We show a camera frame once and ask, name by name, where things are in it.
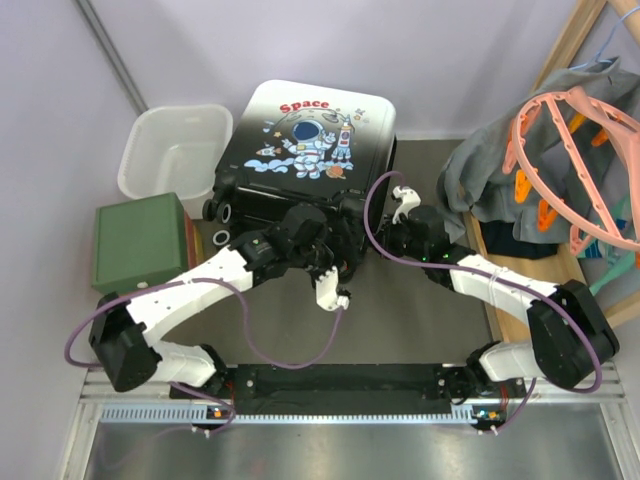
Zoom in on white black space suitcase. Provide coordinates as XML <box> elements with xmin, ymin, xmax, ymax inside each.
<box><xmin>202</xmin><ymin>78</ymin><xmax>399</xmax><ymax>281</ymax></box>

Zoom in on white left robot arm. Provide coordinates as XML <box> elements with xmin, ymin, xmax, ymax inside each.
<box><xmin>89</xmin><ymin>204</ymin><xmax>350</xmax><ymax>392</ymax></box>

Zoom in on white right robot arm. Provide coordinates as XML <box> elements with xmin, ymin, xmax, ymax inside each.
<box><xmin>375</xmin><ymin>205</ymin><xmax>620</xmax><ymax>390</ymax></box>

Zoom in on dark navy folded cloth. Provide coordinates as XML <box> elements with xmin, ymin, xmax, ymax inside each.
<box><xmin>479</xmin><ymin>221</ymin><xmax>558</xmax><ymax>260</ymax></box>

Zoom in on grey shirt on hanger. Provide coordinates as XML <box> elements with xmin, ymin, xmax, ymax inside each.
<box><xmin>436</xmin><ymin>58</ymin><xmax>639</xmax><ymax>252</ymax></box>

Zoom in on white plastic basket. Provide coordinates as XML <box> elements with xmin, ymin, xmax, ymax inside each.
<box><xmin>117</xmin><ymin>104</ymin><xmax>233</xmax><ymax>220</ymax></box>

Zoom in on green drawer box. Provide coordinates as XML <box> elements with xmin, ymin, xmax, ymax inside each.
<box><xmin>91</xmin><ymin>192</ymin><xmax>204</xmax><ymax>295</ymax></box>

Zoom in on pink round clip hanger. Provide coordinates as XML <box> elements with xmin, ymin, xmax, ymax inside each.
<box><xmin>502</xmin><ymin>86</ymin><xmax>639</xmax><ymax>255</ymax></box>

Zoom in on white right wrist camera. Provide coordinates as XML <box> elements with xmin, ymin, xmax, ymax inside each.
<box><xmin>391</xmin><ymin>186</ymin><xmax>421</xmax><ymax>224</ymax></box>

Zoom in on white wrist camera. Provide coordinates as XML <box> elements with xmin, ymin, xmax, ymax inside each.
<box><xmin>391</xmin><ymin>186</ymin><xmax>421</xmax><ymax>224</ymax></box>
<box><xmin>315</xmin><ymin>266</ymin><xmax>351</xmax><ymax>312</ymax></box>

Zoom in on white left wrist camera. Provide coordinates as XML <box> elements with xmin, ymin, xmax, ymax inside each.
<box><xmin>315</xmin><ymin>266</ymin><xmax>351</xmax><ymax>312</ymax></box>

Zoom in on wooden clothes rack frame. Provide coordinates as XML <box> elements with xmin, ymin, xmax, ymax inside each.
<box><xmin>464</xmin><ymin>1</ymin><xmax>639</xmax><ymax>341</ymax></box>

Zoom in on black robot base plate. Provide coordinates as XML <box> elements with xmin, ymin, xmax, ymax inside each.
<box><xmin>169</xmin><ymin>362</ymin><xmax>506</xmax><ymax>416</ymax></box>

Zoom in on light blue wire hanger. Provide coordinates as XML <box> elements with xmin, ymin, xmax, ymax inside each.
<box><xmin>570</xmin><ymin>22</ymin><xmax>621</xmax><ymax>71</ymax></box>

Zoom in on aluminium rail frame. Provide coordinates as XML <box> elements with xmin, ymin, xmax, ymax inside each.
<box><xmin>63</xmin><ymin>363</ymin><xmax>639</xmax><ymax>479</ymax></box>

